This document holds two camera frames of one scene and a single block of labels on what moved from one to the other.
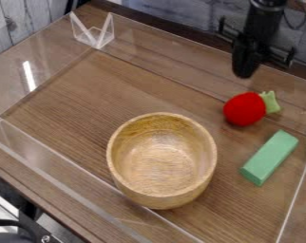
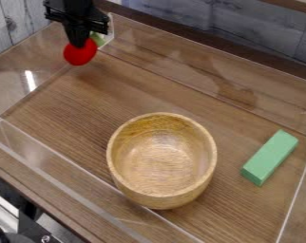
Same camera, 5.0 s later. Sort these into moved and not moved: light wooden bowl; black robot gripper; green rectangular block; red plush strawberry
Moved: black robot gripper; red plush strawberry
Not moved: green rectangular block; light wooden bowl
